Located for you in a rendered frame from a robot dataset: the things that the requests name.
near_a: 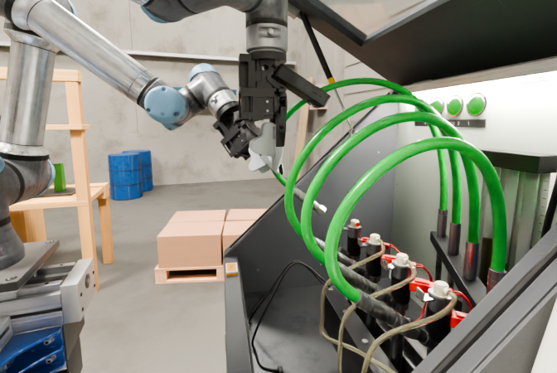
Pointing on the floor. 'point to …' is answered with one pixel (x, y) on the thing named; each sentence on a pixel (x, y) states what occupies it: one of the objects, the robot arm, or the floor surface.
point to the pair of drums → (130, 174)
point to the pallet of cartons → (200, 243)
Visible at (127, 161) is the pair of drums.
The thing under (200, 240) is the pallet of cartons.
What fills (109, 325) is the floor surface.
